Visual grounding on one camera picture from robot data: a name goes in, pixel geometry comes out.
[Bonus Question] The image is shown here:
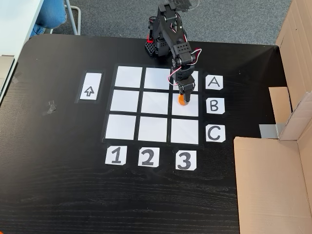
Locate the paper label letter C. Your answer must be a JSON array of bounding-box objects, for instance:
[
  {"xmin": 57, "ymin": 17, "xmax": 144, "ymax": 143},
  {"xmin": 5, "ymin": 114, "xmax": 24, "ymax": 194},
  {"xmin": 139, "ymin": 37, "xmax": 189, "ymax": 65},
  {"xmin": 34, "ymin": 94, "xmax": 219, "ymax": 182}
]
[{"xmin": 206, "ymin": 124, "xmax": 226, "ymax": 142}]

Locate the paper label letter A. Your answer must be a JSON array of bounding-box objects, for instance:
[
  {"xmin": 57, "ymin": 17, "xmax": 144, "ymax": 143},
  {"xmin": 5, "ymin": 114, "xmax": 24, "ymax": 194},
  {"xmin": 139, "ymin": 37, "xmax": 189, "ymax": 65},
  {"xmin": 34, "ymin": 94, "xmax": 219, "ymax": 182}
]
[{"xmin": 205, "ymin": 75, "xmax": 224, "ymax": 91}]

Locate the brown cardboard screen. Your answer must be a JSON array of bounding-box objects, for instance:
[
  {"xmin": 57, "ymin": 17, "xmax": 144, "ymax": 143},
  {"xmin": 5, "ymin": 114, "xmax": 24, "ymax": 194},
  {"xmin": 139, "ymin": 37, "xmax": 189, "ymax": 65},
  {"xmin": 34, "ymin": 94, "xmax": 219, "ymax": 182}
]
[{"xmin": 233, "ymin": 0, "xmax": 312, "ymax": 234}]

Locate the paper label letter B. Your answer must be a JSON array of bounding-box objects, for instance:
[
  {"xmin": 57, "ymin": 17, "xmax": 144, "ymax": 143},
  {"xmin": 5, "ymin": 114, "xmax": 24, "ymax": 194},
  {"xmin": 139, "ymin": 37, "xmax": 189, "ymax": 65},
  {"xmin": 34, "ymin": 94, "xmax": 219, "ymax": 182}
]
[{"xmin": 206, "ymin": 97, "xmax": 226, "ymax": 115}]

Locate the grey metal frame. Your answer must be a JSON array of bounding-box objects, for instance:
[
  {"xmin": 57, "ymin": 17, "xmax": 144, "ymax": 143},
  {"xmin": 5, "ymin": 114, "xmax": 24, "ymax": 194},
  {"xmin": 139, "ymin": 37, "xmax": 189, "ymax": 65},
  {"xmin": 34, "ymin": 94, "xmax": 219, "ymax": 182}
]
[{"xmin": 64, "ymin": 0, "xmax": 81, "ymax": 36}]

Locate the person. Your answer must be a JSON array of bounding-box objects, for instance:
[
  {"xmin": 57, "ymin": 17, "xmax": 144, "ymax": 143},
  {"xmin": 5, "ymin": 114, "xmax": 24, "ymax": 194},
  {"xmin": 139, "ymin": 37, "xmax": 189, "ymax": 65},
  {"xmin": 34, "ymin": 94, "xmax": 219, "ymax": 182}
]
[{"xmin": 33, "ymin": 0, "xmax": 69, "ymax": 35}]

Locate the black tape patch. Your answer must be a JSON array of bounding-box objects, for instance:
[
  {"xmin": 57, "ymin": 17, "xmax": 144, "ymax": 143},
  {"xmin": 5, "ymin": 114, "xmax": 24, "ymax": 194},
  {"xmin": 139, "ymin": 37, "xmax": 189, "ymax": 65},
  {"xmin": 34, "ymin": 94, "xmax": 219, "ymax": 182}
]
[{"xmin": 170, "ymin": 0, "xmax": 194, "ymax": 12}]

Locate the paper label number 2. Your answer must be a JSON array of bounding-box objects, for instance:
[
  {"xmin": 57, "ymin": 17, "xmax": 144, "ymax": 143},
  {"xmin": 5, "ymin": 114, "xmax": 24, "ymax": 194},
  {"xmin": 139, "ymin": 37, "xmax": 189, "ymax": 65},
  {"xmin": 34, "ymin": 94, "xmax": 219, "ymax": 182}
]
[{"xmin": 137, "ymin": 147, "xmax": 160, "ymax": 167}]

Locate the red white servo cable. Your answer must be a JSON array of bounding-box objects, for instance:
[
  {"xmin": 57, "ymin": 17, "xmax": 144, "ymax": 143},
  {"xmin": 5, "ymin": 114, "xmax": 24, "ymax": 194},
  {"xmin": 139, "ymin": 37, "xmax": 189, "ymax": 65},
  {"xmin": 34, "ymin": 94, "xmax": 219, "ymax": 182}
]
[{"xmin": 166, "ymin": 48, "xmax": 203, "ymax": 85}]

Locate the white side table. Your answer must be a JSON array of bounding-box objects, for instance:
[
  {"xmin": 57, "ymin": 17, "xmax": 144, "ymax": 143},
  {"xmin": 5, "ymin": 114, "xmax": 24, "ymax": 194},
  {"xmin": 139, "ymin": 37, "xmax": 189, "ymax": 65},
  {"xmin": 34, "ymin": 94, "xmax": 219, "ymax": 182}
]
[{"xmin": 0, "ymin": 0, "xmax": 45, "ymax": 105}]

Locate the white nine-square grid sheet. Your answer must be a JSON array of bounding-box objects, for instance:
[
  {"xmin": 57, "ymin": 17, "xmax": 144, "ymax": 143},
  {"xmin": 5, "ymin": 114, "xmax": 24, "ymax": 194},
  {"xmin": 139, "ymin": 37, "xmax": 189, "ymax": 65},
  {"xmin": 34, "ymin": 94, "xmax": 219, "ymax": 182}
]
[{"xmin": 102, "ymin": 63, "xmax": 203, "ymax": 146}]

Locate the paper label number 1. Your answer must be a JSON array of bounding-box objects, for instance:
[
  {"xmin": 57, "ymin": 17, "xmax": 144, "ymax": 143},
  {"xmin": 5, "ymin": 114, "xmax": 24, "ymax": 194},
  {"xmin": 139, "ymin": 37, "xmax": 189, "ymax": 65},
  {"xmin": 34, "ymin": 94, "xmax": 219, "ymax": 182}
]
[{"xmin": 105, "ymin": 145, "xmax": 127, "ymax": 166}]

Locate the white arrow paper sheet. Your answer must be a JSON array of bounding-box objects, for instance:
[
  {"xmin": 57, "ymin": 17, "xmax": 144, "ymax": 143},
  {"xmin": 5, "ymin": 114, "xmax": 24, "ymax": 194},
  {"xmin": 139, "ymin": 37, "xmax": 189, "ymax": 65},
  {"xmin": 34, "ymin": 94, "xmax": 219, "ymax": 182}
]
[{"xmin": 79, "ymin": 72, "xmax": 102, "ymax": 101}]

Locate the clear tape scrap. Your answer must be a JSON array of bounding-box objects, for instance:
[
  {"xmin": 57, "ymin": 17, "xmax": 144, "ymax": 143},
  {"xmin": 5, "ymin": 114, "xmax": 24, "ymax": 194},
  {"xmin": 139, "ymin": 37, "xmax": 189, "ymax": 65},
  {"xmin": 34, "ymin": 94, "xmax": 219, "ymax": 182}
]
[
  {"xmin": 42, "ymin": 99, "xmax": 57, "ymax": 117},
  {"xmin": 12, "ymin": 71, "xmax": 23, "ymax": 85}
]

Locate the round orange token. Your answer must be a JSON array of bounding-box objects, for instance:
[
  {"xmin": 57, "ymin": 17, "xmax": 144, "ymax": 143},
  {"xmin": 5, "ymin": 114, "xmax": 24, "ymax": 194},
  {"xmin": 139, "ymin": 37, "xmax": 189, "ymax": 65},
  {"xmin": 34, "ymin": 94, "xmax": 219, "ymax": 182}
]
[{"xmin": 177, "ymin": 94, "xmax": 189, "ymax": 107}]

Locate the paper label number 3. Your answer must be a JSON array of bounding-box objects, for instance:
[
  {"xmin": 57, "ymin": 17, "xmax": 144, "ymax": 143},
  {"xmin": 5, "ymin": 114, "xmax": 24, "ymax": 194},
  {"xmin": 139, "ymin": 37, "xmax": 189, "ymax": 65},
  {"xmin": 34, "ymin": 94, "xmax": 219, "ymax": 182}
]
[{"xmin": 175, "ymin": 150, "xmax": 197, "ymax": 171}]

